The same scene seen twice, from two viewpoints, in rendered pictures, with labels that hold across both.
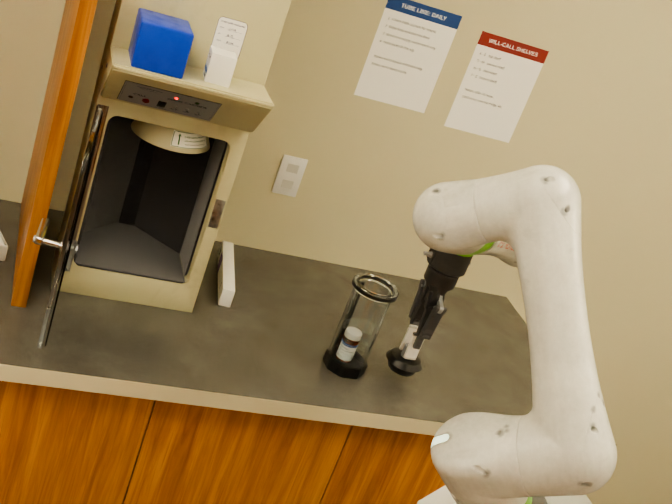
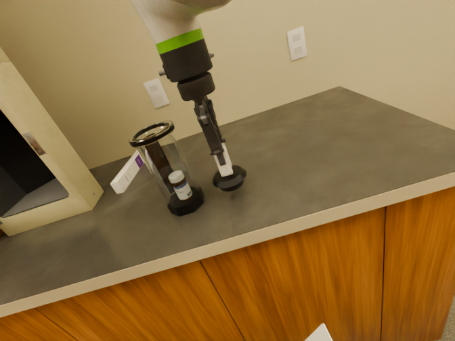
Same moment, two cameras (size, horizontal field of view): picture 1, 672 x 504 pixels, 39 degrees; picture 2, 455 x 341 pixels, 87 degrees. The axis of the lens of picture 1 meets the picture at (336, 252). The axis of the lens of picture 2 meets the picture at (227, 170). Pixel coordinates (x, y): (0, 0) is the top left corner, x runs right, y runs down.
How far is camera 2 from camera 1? 1.75 m
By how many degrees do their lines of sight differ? 26
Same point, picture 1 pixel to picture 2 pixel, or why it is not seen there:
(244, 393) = (73, 280)
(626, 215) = not seen: outside the picture
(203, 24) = not seen: outside the picture
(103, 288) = (31, 222)
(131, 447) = (57, 331)
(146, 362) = (13, 279)
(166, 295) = (67, 208)
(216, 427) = (94, 301)
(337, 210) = not seen: hidden behind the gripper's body
